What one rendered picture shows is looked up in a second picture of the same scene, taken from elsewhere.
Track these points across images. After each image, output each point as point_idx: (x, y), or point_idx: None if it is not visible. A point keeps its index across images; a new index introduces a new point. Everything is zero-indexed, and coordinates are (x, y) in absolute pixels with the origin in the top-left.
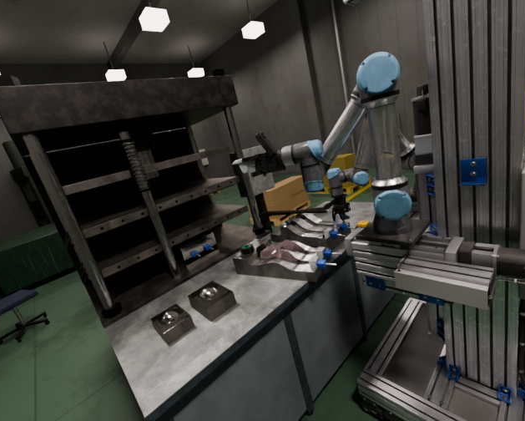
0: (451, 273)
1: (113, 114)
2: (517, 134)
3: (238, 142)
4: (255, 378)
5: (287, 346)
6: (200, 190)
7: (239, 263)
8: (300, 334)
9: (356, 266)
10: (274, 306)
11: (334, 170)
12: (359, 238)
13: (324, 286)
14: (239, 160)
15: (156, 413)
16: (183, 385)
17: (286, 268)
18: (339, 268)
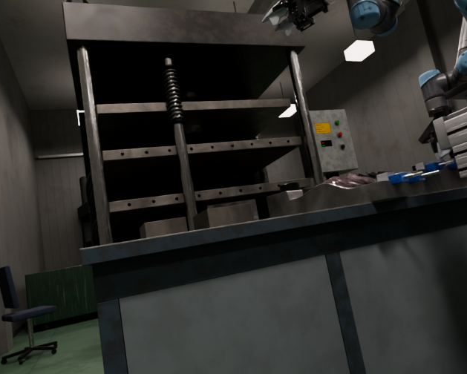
0: None
1: (160, 37)
2: None
3: (301, 90)
4: (263, 329)
5: (330, 309)
6: (245, 141)
7: (275, 202)
8: (360, 303)
9: (458, 162)
10: (304, 212)
11: (428, 71)
12: (450, 94)
13: (413, 243)
14: (269, 11)
15: (96, 254)
16: (139, 239)
17: (338, 188)
18: (447, 227)
